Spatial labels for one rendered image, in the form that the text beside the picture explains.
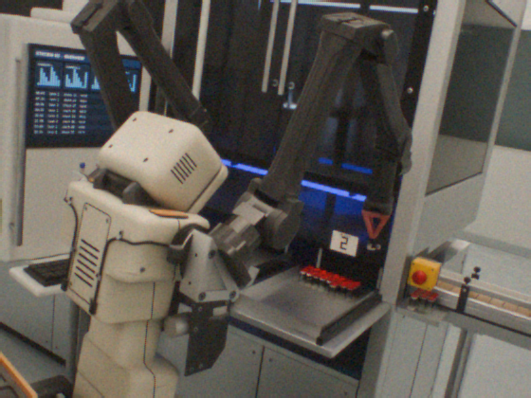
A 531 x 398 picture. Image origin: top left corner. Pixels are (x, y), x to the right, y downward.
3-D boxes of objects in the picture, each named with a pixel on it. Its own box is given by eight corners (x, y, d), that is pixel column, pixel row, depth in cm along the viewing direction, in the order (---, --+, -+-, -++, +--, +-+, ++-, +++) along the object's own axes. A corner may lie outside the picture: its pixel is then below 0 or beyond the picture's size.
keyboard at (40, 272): (132, 252, 200) (133, 245, 199) (156, 265, 191) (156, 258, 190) (22, 271, 170) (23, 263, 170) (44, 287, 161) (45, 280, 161)
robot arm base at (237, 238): (185, 231, 99) (229, 254, 91) (216, 203, 103) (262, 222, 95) (203, 263, 104) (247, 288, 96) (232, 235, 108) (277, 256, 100)
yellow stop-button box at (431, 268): (413, 278, 169) (418, 255, 167) (437, 285, 165) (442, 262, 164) (406, 284, 163) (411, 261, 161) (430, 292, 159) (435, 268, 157)
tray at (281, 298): (296, 275, 180) (298, 264, 179) (372, 301, 167) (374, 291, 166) (234, 303, 152) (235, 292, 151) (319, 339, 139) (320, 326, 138)
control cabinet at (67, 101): (110, 228, 222) (127, 24, 203) (138, 244, 210) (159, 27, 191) (-22, 246, 185) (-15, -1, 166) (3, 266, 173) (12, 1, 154)
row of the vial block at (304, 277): (300, 281, 174) (302, 268, 173) (353, 301, 165) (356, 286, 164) (296, 283, 172) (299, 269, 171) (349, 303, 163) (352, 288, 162)
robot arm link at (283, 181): (320, -9, 96) (370, 6, 91) (354, 16, 107) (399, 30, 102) (226, 226, 105) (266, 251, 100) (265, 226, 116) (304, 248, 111)
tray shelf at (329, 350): (218, 240, 209) (218, 235, 208) (397, 302, 174) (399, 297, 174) (122, 269, 168) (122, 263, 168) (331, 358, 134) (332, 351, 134)
